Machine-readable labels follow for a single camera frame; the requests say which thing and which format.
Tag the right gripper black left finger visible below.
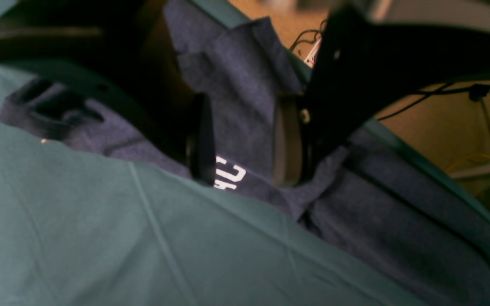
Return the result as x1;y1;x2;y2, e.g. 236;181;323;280
0;0;216;185

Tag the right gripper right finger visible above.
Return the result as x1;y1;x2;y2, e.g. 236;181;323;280
273;0;490;187

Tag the blue-grey heather T-shirt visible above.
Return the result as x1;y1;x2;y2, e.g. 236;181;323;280
0;0;490;306

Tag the teal table cloth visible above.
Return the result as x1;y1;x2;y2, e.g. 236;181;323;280
0;0;490;306

